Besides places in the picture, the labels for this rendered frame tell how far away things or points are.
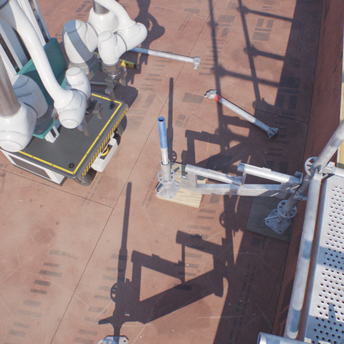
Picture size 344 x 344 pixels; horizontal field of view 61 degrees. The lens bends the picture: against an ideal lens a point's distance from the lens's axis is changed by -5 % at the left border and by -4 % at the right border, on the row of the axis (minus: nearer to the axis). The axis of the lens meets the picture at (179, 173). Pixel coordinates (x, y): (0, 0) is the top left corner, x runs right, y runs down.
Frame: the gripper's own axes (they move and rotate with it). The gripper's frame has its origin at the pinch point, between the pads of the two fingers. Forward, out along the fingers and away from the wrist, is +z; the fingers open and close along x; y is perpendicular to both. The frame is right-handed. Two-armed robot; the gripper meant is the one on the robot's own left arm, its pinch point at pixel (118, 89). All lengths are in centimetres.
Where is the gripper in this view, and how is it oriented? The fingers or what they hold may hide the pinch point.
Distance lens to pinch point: 188.9
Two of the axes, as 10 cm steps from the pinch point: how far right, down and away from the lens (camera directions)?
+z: 0.1, 5.0, 8.7
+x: 3.9, -8.0, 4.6
